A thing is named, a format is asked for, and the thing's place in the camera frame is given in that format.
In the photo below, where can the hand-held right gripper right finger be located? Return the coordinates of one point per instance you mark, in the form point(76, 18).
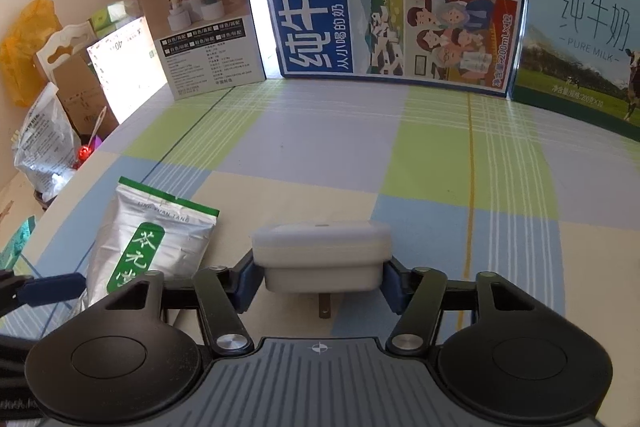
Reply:
point(392, 288)

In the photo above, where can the red ornament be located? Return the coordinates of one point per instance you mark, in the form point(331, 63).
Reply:
point(84, 153)

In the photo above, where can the white humidifier box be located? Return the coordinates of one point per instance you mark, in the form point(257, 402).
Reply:
point(205, 22)

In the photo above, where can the white glossy box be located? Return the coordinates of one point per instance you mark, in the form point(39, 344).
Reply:
point(125, 67)

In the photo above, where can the brown paper carton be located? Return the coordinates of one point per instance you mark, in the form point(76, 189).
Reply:
point(75, 92)

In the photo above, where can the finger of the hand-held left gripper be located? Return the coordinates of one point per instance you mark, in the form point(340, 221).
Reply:
point(50, 289)

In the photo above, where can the green milk carton box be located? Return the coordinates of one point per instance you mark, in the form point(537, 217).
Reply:
point(580, 42)

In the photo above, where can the white printed plastic bag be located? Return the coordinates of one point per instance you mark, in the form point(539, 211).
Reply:
point(45, 142)

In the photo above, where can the checked cloth desktop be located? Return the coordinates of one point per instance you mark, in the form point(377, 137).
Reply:
point(425, 187)

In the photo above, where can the white plastic container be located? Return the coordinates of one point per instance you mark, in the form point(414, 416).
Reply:
point(320, 252)

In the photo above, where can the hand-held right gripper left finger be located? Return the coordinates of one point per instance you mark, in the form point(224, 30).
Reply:
point(245, 282)

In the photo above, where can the small green tissue packs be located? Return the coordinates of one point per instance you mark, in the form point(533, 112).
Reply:
point(115, 14)

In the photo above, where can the green tissue pack bundle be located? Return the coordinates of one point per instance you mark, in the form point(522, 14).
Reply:
point(20, 239)

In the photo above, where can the yellow plastic bag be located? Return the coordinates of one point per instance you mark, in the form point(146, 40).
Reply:
point(27, 52)

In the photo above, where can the silver foil bag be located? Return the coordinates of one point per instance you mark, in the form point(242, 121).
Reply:
point(150, 232)

